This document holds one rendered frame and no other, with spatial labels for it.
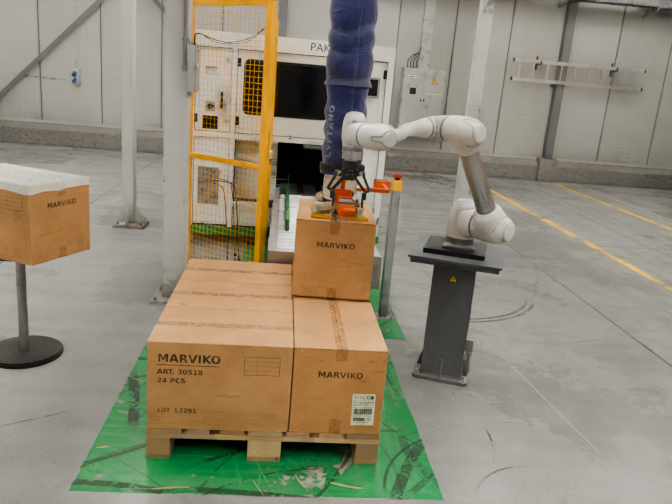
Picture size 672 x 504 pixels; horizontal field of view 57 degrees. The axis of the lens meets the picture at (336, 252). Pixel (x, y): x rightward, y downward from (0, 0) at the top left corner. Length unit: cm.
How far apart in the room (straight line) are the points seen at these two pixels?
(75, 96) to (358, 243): 1038
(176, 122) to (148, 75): 830
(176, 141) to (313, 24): 833
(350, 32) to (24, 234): 186
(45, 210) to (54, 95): 981
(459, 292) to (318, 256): 88
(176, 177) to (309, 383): 220
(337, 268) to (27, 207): 153
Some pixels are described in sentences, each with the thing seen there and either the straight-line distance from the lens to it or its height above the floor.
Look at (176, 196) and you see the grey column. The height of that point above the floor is 76.
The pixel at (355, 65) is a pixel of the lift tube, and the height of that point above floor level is 170.
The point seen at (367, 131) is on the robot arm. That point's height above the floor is 143.
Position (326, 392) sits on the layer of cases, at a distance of 273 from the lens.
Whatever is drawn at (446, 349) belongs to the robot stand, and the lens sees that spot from 369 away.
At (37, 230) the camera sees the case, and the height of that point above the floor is 79.
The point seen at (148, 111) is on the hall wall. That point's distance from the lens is 1273.
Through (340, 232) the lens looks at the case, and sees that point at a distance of 310.
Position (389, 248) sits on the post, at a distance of 441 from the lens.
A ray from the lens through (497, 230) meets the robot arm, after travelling 336.
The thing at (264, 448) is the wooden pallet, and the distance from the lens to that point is 286.
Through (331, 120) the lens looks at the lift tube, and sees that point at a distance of 317.
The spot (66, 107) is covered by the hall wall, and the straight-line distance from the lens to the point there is 1311.
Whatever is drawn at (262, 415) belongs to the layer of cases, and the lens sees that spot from 277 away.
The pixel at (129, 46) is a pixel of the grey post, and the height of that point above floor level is 178.
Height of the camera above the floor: 162
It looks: 15 degrees down
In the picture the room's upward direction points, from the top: 5 degrees clockwise
